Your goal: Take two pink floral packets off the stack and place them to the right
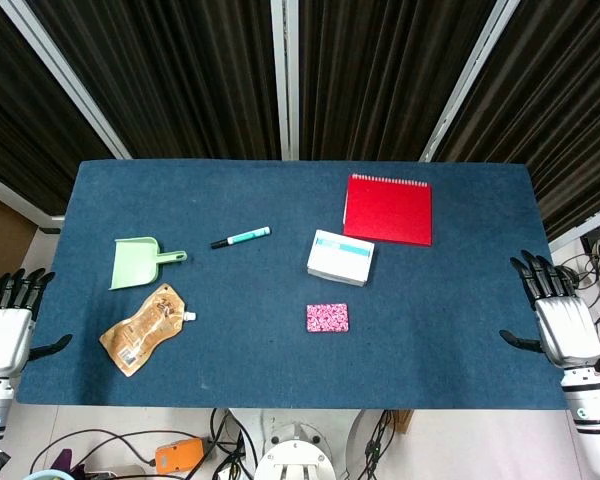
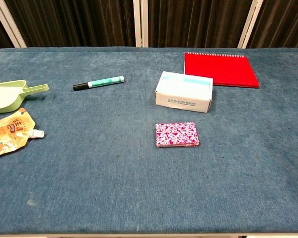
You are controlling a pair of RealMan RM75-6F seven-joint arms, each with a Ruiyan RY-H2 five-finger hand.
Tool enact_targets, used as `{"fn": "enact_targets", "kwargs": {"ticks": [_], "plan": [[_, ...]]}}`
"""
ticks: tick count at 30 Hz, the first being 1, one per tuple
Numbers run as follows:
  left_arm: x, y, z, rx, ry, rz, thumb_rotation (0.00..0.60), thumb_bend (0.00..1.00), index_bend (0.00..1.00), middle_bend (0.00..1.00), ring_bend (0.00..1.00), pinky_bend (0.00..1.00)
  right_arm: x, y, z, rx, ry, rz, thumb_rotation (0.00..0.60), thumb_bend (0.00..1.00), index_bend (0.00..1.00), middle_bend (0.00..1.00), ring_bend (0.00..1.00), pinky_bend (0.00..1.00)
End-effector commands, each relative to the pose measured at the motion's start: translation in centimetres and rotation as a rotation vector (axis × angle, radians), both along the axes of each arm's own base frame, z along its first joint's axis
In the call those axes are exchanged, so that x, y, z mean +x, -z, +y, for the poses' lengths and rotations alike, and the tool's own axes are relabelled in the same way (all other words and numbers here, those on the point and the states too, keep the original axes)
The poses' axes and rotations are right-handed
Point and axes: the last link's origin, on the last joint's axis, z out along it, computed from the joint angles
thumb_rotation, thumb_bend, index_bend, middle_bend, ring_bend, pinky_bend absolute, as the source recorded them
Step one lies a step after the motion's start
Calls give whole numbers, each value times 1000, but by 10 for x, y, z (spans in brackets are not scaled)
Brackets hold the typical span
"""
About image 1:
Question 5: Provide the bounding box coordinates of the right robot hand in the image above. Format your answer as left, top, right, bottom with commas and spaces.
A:
498, 251, 600, 370

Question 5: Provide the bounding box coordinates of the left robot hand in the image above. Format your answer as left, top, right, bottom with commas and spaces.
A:
0, 268, 74, 379

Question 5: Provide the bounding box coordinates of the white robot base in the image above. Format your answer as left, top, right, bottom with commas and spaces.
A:
228, 408, 371, 480

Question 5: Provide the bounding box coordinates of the brown cardboard box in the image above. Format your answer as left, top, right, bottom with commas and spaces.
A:
0, 188, 39, 282

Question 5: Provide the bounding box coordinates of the brown spout pouch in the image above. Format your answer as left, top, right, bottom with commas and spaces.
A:
98, 282, 198, 378

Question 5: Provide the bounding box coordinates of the green plastic dustpan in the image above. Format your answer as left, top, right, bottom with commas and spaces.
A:
108, 236, 188, 291

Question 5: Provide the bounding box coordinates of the wooden block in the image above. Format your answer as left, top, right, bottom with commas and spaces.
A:
387, 409, 415, 435

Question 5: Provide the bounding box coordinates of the orange handheld device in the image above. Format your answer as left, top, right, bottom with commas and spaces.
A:
154, 437, 205, 473

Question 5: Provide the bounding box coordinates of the red spiral notebook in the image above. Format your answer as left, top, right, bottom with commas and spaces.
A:
341, 173, 434, 248

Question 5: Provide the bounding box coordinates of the white teal cardboard box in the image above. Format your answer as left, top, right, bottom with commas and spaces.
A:
306, 229, 376, 288

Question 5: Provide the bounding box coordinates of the blue felt table mat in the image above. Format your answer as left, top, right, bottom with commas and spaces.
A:
15, 159, 569, 410

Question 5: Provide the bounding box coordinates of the teal marker pen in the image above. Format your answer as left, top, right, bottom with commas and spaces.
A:
209, 226, 272, 250

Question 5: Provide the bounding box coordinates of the white frame rail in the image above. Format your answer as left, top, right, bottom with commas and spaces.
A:
548, 205, 600, 252
0, 167, 65, 234

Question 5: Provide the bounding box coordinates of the black floor cable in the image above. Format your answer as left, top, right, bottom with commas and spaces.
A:
29, 428, 157, 476

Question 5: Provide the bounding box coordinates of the black cable bundle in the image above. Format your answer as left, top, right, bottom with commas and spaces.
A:
363, 409, 397, 474

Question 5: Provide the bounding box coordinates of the white frame post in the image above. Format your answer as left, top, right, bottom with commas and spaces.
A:
418, 0, 521, 162
271, 0, 301, 161
0, 0, 133, 160

